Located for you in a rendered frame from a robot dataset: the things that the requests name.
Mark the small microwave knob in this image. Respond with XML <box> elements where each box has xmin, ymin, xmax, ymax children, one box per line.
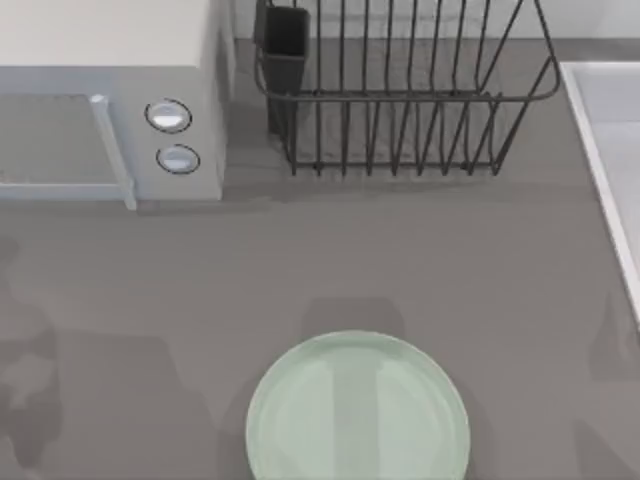
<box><xmin>155</xmin><ymin>143</ymin><xmax>202</xmax><ymax>176</ymax></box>

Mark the pale green plate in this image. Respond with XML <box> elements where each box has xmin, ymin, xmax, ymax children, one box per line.
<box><xmin>245</xmin><ymin>329</ymin><xmax>472</xmax><ymax>480</ymax></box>

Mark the pale microwave oven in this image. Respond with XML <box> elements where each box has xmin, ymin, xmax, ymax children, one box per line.
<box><xmin>0</xmin><ymin>0</ymin><xmax>237</xmax><ymax>211</ymax></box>

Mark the black cutlery holder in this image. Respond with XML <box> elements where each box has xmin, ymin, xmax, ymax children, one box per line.
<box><xmin>254</xmin><ymin>0</ymin><xmax>312</xmax><ymax>135</ymax></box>

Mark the large microwave knob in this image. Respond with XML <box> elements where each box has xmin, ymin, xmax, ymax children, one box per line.
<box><xmin>144</xmin><ymin>98</ymin><xmax>194</xmax><ymax>135</ymax></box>

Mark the microwave oven door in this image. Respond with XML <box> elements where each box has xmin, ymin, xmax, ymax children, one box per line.
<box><xmin>0</xmin><ymin>93</ymin><xmax>137</xmax><ymax>210</ymax></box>

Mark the dark wire dish rack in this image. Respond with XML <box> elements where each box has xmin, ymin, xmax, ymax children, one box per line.
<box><xmin>252</xmin><ymin>0</ymin><xmax>561</xmax><ymax>177</ymax></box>

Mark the microwave door handle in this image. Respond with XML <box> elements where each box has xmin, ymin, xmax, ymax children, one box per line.
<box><xmin>90</xmin><ymin>94</ymin><xmax>138</xmax><ymax>211</ymax></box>

